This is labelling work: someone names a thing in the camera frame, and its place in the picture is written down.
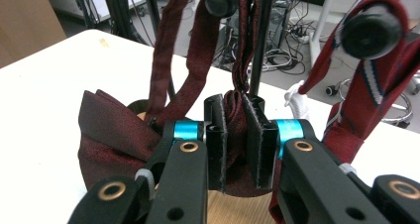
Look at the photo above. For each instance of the black metal frame stand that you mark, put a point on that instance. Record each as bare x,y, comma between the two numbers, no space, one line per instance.
115,12

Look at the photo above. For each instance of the white foam mat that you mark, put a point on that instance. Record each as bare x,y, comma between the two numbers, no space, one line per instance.
49,101

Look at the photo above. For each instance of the white table leg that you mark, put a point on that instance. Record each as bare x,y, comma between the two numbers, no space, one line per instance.
322,25

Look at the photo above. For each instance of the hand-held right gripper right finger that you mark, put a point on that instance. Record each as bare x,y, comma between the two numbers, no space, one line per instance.
261,144

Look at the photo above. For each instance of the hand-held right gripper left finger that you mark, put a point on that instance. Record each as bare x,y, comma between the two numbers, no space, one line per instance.
216,144

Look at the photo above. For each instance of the black rack with wooden tray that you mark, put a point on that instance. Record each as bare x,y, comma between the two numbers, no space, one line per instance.
369,32

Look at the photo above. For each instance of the red striped tie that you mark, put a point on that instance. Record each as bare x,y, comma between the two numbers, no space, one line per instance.
360,98

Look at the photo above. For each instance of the black computer tower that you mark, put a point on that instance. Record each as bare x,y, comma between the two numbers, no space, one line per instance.
280,19

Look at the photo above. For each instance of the dark red bow tie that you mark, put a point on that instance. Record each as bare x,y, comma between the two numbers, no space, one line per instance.
115,128

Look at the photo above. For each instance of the brown cardboard panel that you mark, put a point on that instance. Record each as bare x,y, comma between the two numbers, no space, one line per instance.
26,22

